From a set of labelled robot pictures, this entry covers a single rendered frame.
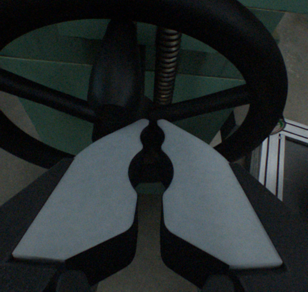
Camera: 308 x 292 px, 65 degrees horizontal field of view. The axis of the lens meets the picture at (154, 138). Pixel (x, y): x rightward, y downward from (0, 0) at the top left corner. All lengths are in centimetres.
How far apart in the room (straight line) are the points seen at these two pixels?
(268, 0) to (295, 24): 187
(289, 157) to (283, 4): 80
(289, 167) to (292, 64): 94
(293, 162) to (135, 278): 75
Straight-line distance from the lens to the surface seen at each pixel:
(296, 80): 178
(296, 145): 116
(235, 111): 55
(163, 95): 29
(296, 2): 40
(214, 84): 47
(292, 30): 217
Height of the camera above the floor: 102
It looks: 60 degrees down
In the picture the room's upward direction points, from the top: 14 degrees clockwise
